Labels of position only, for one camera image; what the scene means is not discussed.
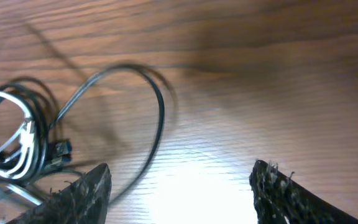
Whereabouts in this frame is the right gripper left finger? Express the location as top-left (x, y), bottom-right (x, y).
top-left (8, 163), bottom-right (112, 224)

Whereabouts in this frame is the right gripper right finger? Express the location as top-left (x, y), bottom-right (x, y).
top-left (249, 160), bottom-right (358, 224)

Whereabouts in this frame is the white USB cable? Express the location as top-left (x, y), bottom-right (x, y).
top-left (0, 90), bottom-right (43, 206)

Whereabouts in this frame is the black USB cable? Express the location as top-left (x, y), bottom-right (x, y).
top-left (0, 63), bottom-right (178, 215)

